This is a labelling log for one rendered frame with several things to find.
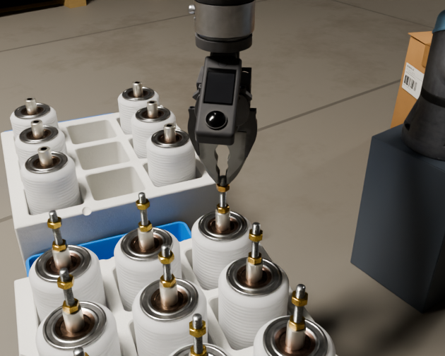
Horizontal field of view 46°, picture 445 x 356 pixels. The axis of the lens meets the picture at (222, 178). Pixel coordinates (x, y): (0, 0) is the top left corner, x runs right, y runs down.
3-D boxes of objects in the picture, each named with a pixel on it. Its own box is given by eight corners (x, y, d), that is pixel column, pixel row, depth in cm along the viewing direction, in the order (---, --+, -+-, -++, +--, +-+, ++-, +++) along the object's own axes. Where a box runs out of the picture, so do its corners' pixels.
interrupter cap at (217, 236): (188, 222, 81) (188, 219, 81) (230, 208, 85) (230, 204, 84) (214, 249, 76) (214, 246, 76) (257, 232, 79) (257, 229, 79)
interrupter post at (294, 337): (280, 345, 62) (282, 325, 60) (292, 333, 63) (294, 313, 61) (297, 356, 60) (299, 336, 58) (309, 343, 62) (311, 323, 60)
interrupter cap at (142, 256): (114, 239, 78) (113, 235, 78) (161, 224, 81) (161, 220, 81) (130, 270, 72) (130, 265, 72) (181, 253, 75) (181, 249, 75)
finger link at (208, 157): (222, 166, 80) (224, 110, 75) (219, 187, 75) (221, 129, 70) (201, 164, 80) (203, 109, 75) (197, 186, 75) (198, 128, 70)
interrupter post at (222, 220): (212, 226, 81) (211, 208, 79) (225, 221, 82) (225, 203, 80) (220, 234, 79) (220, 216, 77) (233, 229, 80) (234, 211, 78)
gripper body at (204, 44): (252, 106, 76) (255, 22, 70) (251, 133, 69) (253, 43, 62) (200, 104, 77) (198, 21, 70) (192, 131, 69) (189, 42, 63)
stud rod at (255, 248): (252, 272, 70) (254, 227, 65) (249, 268, 70) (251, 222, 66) (259, 270, 70) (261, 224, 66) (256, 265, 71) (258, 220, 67)
